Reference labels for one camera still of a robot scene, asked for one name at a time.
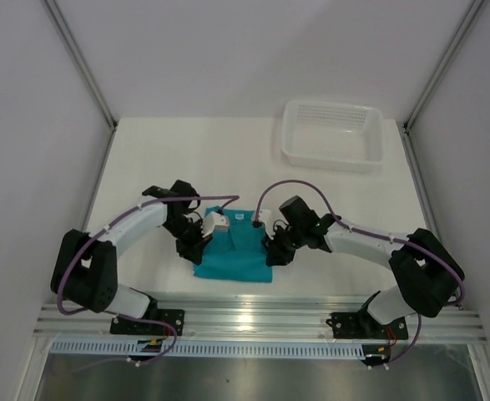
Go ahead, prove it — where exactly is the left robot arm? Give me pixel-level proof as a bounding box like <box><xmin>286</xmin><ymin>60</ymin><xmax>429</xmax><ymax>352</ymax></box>
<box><xmin>50</xmin><ymin>180</ymin><xmax>208</xmax><ymax>334</ymax></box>

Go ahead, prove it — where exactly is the aluminium frame post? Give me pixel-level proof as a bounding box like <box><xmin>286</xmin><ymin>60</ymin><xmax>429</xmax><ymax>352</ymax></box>
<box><xmin>402</xmin><ymin>0</ymin><xmax>490</xmax><ymax>129</ymax></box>
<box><xmin>42</xmin><ymin>0</ymin><xmax>119</xmax><ymax>130</ymax></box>

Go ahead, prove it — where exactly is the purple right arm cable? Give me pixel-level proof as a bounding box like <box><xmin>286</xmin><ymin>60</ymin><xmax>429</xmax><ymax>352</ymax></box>
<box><xmin>251</xmin><ymin>179</ymin><xmax>467</xmax><ymax>371</ymax></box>

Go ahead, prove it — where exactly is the aluminium rail beam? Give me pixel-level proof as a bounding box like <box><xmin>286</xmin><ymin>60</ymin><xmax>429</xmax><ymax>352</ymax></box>
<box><xmin>33</xmin><ymin>292</ymin><xmax>488</xmax><ymax>344</ymax></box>

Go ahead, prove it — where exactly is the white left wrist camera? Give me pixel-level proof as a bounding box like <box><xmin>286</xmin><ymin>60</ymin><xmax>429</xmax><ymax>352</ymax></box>
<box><xmin>202</xmin><ymin>211</ymin><xmax>230</xmax><ymax>236</ymax></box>

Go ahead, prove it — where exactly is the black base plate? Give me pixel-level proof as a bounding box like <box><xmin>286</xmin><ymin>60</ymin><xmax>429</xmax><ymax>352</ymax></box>
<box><xmin>326</xmin><ymin>312</ymin><xmax>408</xmax><ymax>340</ymax></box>
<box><xmin>109</xmin><ymin>309</ymin><xmax>185</xmax><ymax>337</ymax></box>

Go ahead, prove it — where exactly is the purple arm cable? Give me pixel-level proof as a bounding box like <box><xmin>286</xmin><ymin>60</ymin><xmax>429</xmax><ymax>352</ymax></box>
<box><xmin>251</xmin><ymin>179</ymin><xmax>467</xmax><ymax>371</ymax></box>
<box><xmin>55</xmin><ymin>193</ymin><xmax>240</xmax><ymax>371</ymax></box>

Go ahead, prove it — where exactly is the left aluminium frame post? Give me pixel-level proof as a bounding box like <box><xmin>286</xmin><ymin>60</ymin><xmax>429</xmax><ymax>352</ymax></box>
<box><xmin>42</xmin><ymin>0</ymin><xmax>119</xmax><ymax>130</ymax></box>

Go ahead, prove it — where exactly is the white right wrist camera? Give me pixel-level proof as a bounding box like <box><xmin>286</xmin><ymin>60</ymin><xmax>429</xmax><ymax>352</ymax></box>
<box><xmin>252</xmin><ymin>209</ymin><xmax>272</xmax><ymax>230</ymax></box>

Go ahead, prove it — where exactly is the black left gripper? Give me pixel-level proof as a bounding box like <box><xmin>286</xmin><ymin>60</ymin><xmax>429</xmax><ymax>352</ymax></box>
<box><xmin>162</xmin><ymin>215</ymin><xmax>213</xmax><ymax>266</ymax></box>

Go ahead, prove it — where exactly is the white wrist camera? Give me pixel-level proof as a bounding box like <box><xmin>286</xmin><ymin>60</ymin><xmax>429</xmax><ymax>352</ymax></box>
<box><xmin>202</xmin><ymin>211</ymin><xmax>230</xmax><ymax>236</ymax></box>
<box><xmin>252</xmin><ymin>209</ymin><xmax>272</xmax><ymax>230</ymax></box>

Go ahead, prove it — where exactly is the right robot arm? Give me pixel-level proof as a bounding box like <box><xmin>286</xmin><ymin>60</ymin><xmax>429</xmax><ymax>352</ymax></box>
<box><xmin>262</xmin><ymin>195</ymin><xmax>465</xmax><ymax>338</ymax></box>

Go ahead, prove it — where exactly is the right aluminium frame post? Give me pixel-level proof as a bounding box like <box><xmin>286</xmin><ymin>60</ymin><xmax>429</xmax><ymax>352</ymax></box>
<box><xmin>402</xmin><ymin>0</ymin><xmax>490</xmax><ymax>129</ymax></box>

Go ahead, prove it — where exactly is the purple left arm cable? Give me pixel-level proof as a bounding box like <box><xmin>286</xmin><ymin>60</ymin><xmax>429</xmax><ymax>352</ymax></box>
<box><xmin>55</xmin><ymin>193</ymin><xmax>240</xmax><ymax>371</ymax></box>

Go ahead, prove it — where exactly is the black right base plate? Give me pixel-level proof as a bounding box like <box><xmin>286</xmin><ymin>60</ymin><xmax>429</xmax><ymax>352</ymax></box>
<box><xmin>326</xmin><ymin>312</ymin><xmax>408</xmax><ymax>340</ymax></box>

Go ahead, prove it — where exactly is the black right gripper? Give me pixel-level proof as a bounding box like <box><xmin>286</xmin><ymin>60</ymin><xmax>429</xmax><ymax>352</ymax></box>
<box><xmin>261</xmin><ymin>224</ymin><xmax>306</xmax><ymax>268</ymax></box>

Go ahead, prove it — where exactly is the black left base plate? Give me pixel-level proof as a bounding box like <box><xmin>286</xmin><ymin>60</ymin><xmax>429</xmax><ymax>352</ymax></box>
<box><xmin>109</xmin><ymin>309</ymin><xmax>185</xmax><ymax>337</ymax></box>

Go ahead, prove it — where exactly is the white slotted cable duct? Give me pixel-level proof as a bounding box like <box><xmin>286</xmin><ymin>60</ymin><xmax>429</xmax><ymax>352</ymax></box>
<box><xmin>50</xmin><ymin>338</ymin><xmax>365</xmax><ymax>360</ymax></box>

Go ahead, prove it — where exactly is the white perforated plastic basket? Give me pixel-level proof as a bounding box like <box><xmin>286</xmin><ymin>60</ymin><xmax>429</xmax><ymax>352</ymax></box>
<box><xmin>280</xmin><ymin>100</ymin><xmax>385</xmax><ymax>174</ymax></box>

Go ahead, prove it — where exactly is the teal t shirt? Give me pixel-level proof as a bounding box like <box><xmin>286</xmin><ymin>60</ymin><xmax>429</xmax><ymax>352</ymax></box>
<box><xmin>193</xmin><ymin>209</ymin><xmax>273</xmax><ymax>283</ymax></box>

